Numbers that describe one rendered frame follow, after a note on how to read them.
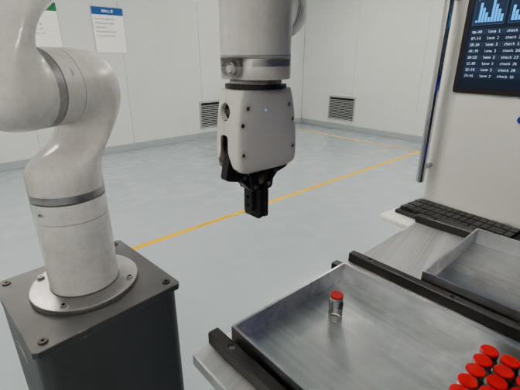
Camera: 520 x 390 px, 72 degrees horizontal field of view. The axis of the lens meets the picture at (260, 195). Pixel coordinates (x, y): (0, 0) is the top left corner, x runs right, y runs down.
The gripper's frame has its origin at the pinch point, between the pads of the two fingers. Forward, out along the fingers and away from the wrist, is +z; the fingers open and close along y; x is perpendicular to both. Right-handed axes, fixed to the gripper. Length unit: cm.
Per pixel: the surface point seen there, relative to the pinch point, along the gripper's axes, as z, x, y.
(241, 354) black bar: 18.4, -5.4, -7.4
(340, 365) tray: 20.2, -14.2, 2.5
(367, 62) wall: -12, 335, 544
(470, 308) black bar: 18.5, -21.9, 25.7
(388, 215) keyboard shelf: 28, 16, 69
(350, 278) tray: 19.2, -3.8, 19.6
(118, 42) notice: -37, 480, 173
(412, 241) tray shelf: 20.4, -3.7, 43.7
